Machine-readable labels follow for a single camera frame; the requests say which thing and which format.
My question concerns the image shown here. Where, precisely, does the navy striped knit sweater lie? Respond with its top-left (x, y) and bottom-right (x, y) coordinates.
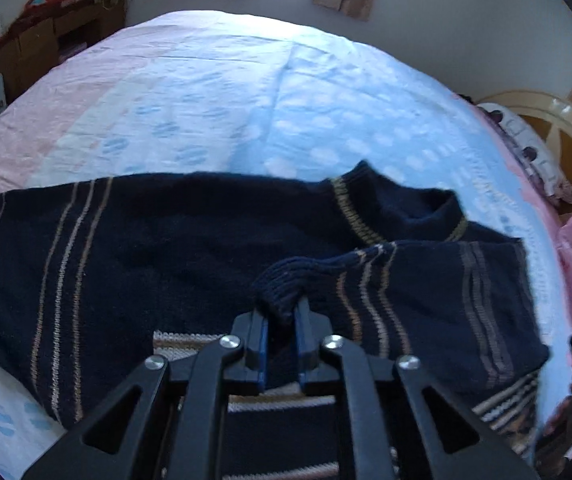
top-left (0, 160), bottom-right (552, 480)

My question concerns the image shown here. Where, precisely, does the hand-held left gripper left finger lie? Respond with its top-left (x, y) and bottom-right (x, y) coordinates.
top-left (20, 310), bottom-right (270, 480)

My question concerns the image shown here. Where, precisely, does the patterned pillow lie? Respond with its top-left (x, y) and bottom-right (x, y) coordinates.
top-left (476, 102), bottom-right (572, 204)

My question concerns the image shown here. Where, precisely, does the wooden dresser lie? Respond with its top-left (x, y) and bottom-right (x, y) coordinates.
top-left (0, 0), bottom-right (127, 103)

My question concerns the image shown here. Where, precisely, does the blue pink dotted bedsheet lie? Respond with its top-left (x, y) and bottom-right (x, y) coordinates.
top-left (0, 10), bottom-right (572, 480)

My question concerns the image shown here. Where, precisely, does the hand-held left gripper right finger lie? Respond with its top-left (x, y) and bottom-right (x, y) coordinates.
top-left (293, 297), bottom-right (542, 480)

